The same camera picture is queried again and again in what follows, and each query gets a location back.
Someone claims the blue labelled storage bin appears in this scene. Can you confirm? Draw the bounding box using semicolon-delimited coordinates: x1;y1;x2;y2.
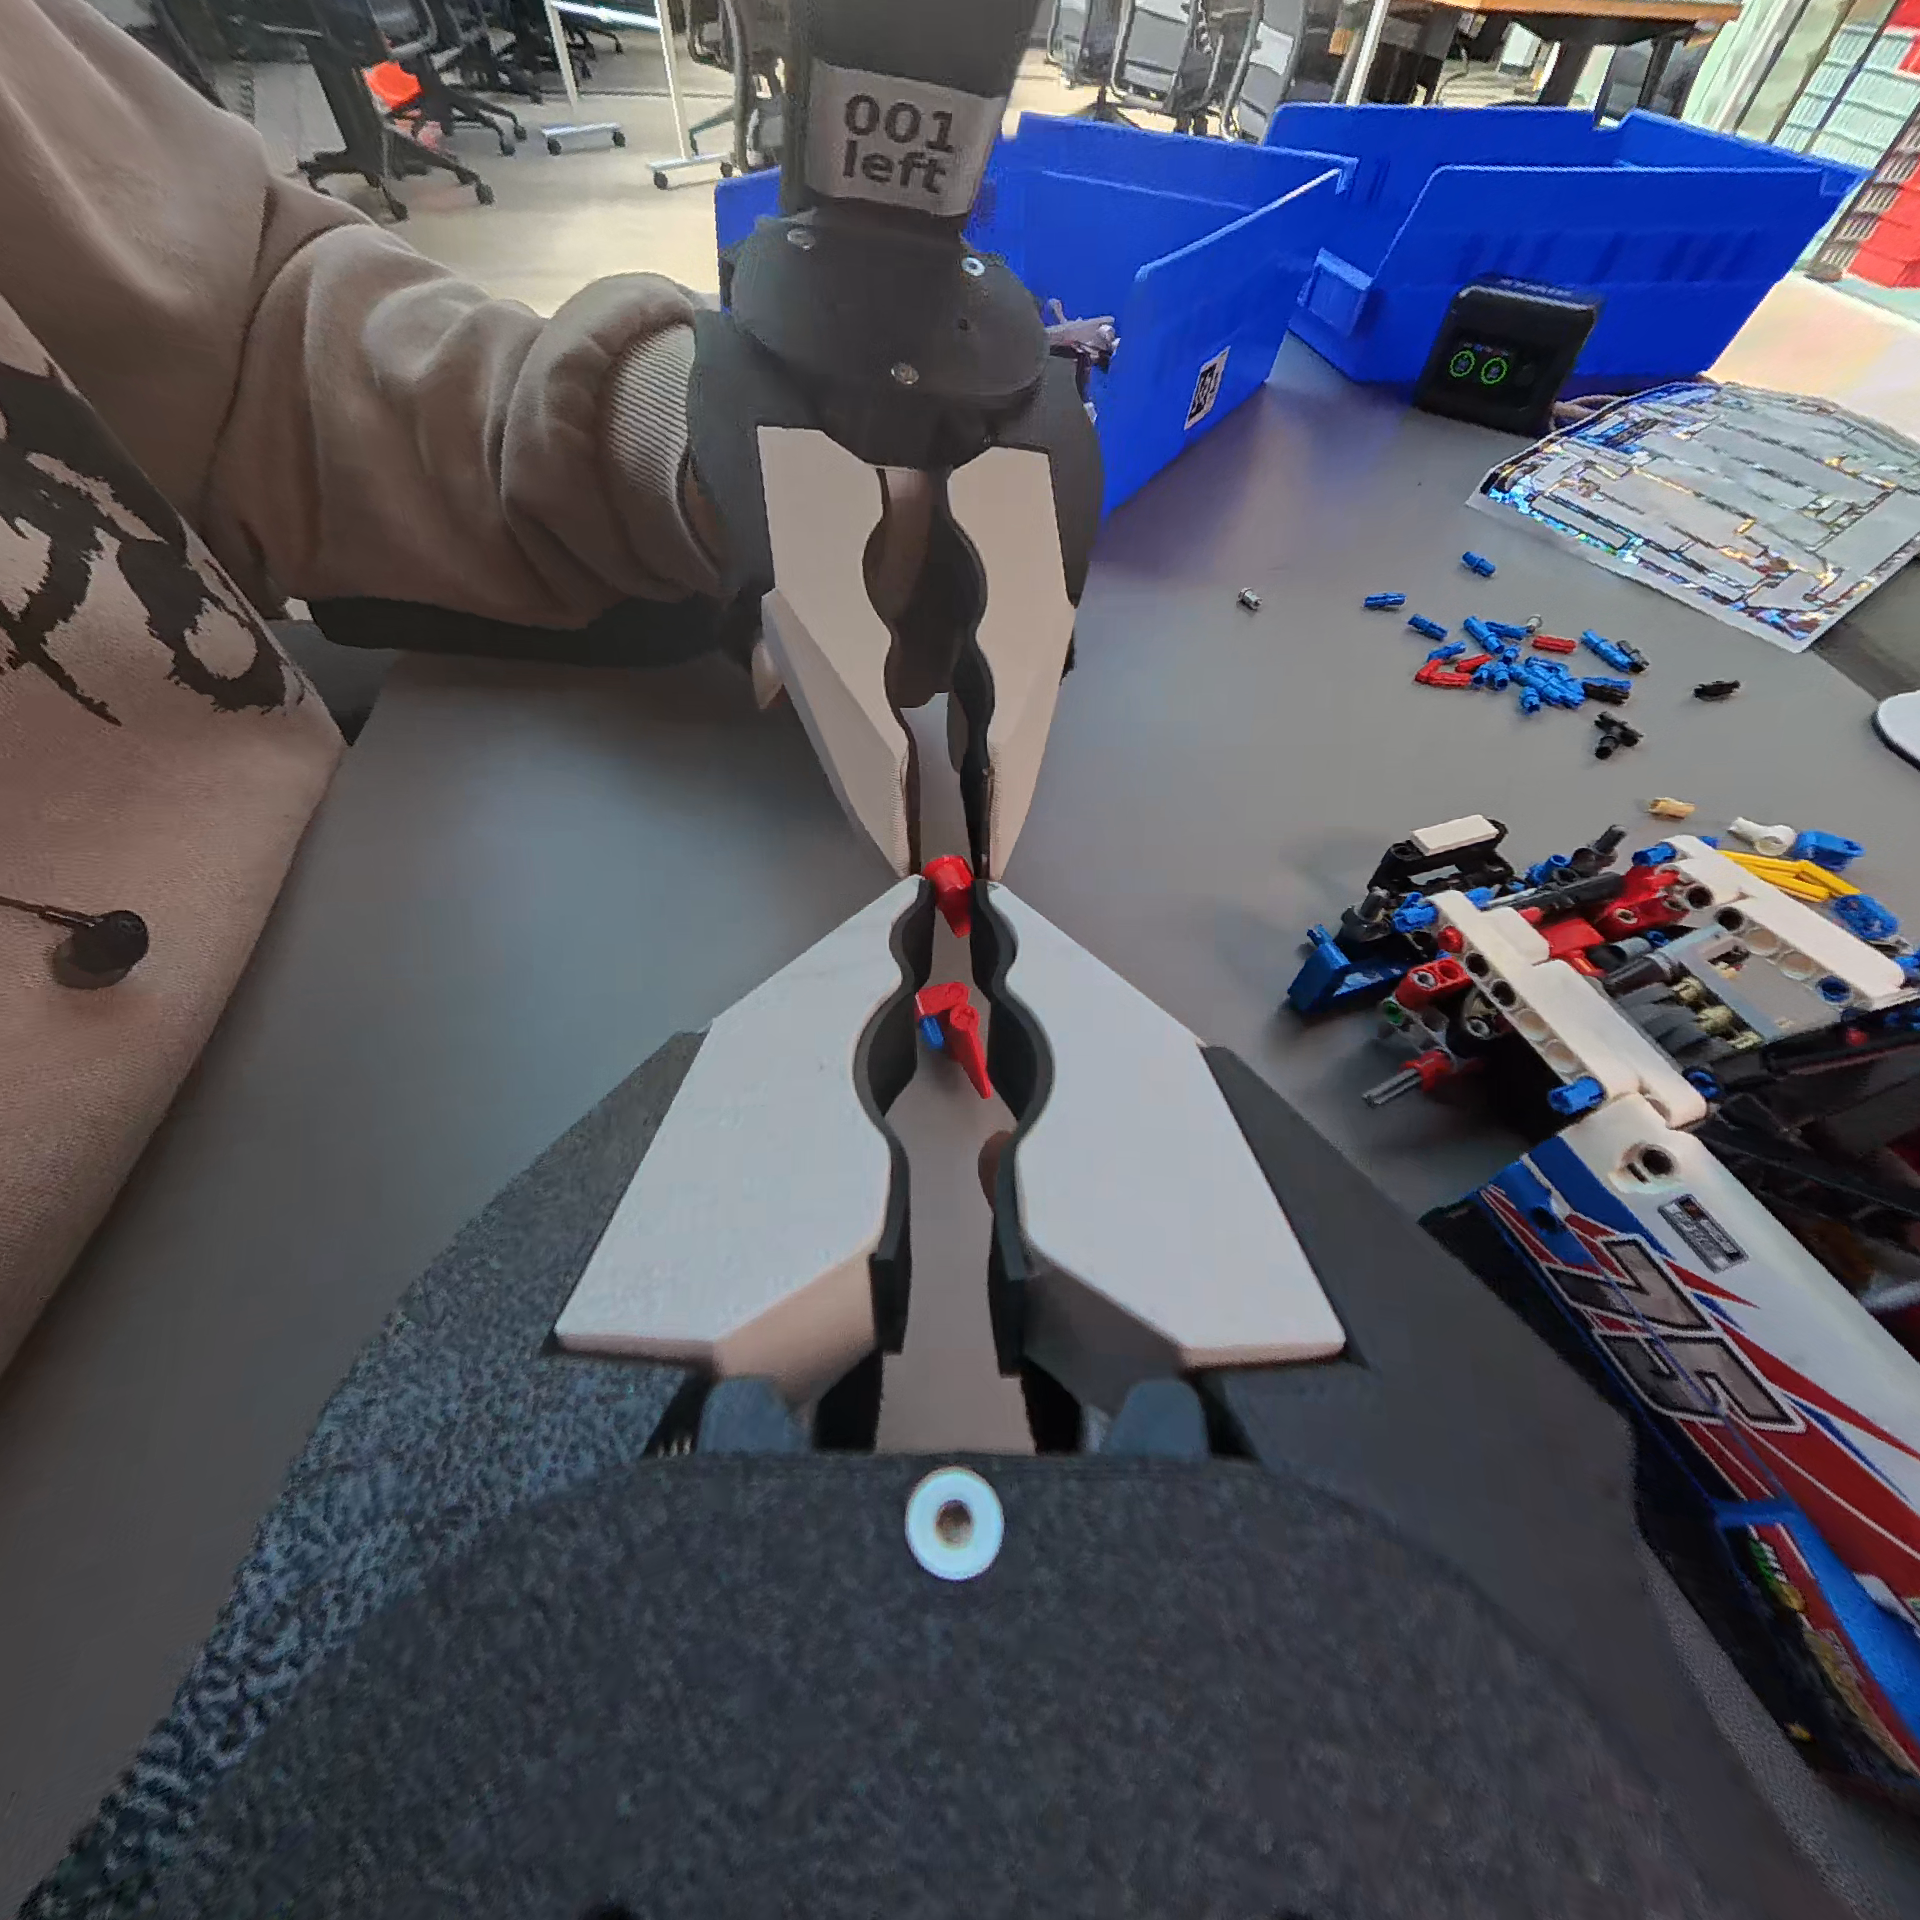
714;110;1360;519

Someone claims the person's left forearm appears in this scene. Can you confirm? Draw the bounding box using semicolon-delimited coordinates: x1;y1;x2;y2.
151;149;742;634

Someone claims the toy brick race car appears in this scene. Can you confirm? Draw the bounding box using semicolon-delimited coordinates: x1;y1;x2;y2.
1287;817;1920;1801

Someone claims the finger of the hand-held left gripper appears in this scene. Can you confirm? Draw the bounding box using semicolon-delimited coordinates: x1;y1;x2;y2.
759;425;920;876
942;436;1084;881

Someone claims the person's beige hoodie torso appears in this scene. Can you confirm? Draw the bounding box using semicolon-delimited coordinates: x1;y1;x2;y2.
0;0;352;1373

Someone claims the black office chair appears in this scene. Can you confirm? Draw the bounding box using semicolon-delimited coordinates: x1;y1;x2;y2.
1118;0;1217;129
1209;0;1307;137
290;0;496;224

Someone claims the wall of red blue bins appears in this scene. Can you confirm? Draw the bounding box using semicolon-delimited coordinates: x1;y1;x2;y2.
1798;0;1920;287

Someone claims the holographic sticker sheet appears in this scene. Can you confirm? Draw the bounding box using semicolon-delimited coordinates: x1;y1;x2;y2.
1467;377;1920;653

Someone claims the long wooden table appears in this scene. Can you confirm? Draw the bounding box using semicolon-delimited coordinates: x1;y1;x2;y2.
1387;0;1751;108

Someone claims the black hoodie drawstring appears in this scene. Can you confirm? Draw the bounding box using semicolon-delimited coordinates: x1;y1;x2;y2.
0;892;154;992

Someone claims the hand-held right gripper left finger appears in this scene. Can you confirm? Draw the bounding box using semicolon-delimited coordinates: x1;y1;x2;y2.
554;876;932;1409

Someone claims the rolling whiteboard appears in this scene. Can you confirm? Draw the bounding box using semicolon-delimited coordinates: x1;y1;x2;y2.
538;0;750;189

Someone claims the grey desk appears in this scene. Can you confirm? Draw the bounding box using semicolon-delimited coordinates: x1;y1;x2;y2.
0;336;1920;1920

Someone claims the pile of small brick pins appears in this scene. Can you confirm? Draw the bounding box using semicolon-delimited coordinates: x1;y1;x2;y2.
1361;552;1653;719

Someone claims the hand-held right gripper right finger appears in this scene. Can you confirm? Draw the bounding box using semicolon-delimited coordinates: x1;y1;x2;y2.
968;878;1350;1397

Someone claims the black box with green lights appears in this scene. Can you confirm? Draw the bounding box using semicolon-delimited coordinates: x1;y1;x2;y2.
1413;279;1603;436

